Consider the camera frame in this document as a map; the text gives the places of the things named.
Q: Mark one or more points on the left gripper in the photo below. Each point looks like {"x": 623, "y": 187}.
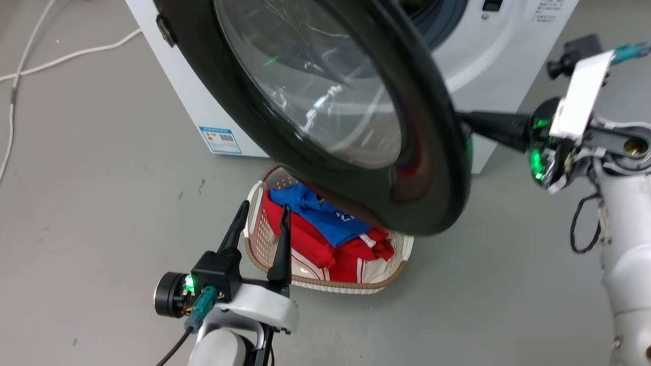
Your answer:
{"x": 224, "y": 284}

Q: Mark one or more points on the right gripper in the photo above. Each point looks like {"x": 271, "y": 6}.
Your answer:
{"x": 564, "y": 152}

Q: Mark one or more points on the black round glass washer door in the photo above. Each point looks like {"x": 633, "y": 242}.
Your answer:
{"x": 315, "y": 101}

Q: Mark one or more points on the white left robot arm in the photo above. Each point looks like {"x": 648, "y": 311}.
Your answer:
{"x": 218, "y": 351}

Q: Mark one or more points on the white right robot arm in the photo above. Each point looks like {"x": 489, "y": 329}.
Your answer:
{"x": 628, "y": 254}

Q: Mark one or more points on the white front-load washing machine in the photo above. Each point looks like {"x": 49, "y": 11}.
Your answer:
{"x": 508, "y": 61}

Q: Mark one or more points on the white and brown laundry basket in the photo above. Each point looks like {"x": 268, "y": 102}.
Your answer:
{"x": 264, "y": 239}

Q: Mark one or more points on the red garment with white stripes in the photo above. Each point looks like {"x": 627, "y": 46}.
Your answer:
{"x": 315, "y": 249}

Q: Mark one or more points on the blue garment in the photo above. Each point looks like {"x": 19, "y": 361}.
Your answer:
{"x": 325, "y": 218}

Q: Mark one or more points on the blue energy label sticker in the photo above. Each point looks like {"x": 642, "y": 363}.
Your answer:
{"x": 220, "y": 140}

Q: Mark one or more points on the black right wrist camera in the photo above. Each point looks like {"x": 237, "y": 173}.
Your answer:
{"x": 574, "y": 53}

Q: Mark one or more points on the teal right camera connector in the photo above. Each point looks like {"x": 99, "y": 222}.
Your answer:
{"x": 631, "y": 51}

